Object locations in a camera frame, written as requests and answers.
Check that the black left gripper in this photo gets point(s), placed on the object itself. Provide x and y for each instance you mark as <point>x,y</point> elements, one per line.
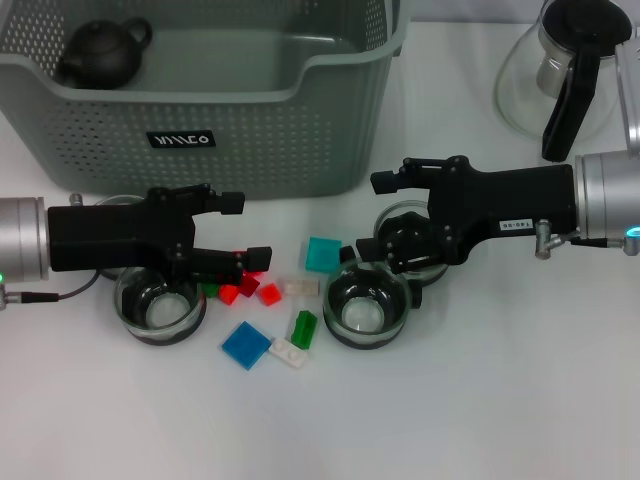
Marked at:
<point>115,235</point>

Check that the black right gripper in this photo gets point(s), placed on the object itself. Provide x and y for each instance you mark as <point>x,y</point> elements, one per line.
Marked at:
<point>500,200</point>

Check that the glass teacup with black base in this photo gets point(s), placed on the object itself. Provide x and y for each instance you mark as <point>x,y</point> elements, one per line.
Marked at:
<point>165,315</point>
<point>430,277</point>
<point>112,273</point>
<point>360,315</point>

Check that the grey perforated storage bin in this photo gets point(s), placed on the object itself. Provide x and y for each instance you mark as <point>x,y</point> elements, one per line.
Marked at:
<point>275,140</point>

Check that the green flat building brick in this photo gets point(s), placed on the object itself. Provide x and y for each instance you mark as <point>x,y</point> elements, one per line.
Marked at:
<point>210,290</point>

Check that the small red building brick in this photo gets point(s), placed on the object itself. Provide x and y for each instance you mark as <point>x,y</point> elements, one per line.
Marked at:
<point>229,294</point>
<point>270,295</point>

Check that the teal square building brick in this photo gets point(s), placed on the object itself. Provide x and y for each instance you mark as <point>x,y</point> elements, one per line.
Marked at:
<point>322,254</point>

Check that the translucent clear building brick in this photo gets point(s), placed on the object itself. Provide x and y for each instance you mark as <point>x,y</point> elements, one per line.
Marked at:
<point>301,286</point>

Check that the blue square building brick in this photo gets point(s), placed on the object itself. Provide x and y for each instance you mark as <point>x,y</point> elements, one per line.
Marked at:
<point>245,346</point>

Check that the green long building brick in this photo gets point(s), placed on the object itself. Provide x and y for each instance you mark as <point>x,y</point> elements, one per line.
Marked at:
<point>303,330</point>

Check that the white flat building brick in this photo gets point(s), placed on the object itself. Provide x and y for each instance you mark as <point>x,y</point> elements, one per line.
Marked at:
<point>290,353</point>

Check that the dark clay teapot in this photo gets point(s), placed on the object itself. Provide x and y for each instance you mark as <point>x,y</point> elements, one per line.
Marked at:
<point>100,55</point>

